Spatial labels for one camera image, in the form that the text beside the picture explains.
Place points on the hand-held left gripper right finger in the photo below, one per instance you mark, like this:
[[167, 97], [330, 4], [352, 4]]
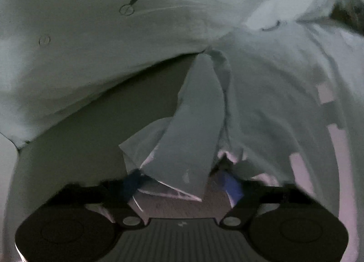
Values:
[[231, 189]]

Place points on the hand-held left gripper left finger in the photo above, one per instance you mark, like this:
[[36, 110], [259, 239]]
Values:
[[131, 183]]

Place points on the pale blue garment pink lining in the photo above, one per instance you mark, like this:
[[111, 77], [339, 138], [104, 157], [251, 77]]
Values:
[[193, 125]]

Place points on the carrot print bed sheet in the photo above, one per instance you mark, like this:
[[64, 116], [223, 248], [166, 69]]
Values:
[[93, 51]]

